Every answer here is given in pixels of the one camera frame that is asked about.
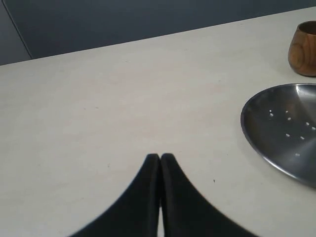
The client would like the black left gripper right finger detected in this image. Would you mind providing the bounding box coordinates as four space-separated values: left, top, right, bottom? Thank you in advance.
160 153 254 237

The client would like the round steel plate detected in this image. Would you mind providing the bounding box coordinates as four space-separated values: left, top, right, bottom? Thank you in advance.
240 83 316 188

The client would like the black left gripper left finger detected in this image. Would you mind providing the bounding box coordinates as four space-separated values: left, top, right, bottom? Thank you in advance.
72 154 160 237

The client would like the brown wooden cup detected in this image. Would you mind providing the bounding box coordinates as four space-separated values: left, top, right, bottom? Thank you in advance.
288 21 316 77

